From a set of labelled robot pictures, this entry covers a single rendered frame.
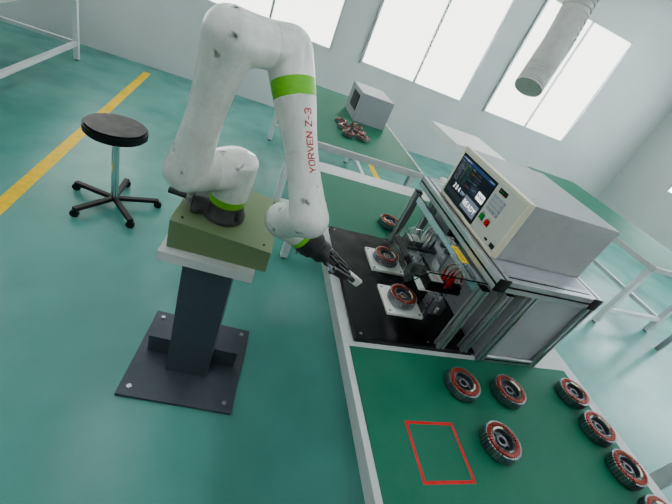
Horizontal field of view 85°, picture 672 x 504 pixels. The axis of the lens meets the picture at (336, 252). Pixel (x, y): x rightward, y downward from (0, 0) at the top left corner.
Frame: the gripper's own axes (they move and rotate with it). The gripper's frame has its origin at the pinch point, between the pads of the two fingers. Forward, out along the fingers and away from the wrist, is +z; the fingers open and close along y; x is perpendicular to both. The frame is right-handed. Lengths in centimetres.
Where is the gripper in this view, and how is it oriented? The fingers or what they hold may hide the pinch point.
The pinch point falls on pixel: (353, 278)
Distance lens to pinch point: 128.7
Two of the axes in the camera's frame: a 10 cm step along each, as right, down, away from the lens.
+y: 1.3, 6.3, -7.7
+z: 6.3, 5.5, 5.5
